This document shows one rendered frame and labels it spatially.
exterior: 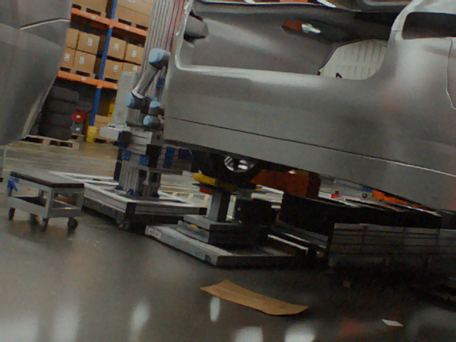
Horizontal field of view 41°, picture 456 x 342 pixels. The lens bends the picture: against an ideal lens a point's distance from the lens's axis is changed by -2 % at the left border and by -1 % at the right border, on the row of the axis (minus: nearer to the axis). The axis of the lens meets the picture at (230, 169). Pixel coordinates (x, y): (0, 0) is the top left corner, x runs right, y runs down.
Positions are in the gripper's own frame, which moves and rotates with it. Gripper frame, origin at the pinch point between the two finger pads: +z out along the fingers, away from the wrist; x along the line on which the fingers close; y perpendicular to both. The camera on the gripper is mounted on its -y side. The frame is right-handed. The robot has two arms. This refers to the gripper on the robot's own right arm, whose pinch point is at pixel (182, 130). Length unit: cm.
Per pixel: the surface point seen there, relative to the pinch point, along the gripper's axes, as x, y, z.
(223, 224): -55, -61, 11
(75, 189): 1, -54, -82
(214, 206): -41, -50, 12
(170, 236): -35, -76, -20
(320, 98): -203, 28, -90
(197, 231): -45, -69, -5
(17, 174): 23, -50, -116
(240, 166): -41, -18, 30
